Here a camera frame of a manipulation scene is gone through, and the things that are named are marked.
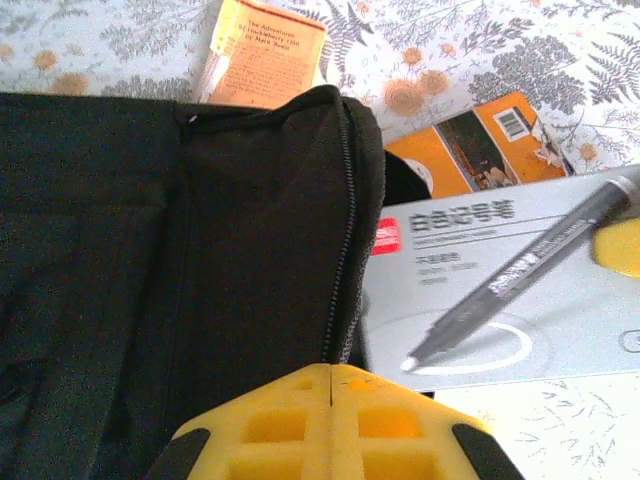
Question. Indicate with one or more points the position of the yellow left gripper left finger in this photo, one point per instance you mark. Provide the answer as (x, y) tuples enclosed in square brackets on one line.
[(270, 430)]

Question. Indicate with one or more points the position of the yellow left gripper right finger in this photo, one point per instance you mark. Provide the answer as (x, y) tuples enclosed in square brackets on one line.
[(400, 430)]

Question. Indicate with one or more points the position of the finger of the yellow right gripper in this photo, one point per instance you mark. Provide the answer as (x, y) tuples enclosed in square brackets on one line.
[(617, 247)]

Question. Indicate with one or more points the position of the grey triangular tool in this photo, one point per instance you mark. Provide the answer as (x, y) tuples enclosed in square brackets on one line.
[(500, 300)]

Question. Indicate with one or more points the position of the orange book with photo cover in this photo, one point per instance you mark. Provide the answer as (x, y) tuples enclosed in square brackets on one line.
[(450, 160)]

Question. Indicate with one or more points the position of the black fabric backpack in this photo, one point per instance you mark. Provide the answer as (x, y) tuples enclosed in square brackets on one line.
[(175, 250)]

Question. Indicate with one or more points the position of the pale orange Huckleberry Finn book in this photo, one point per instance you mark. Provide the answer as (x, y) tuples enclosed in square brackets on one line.
[(270, 60)]

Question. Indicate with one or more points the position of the floral printed tablecloth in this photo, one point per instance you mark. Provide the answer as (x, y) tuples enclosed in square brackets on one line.
[(450, 50)]

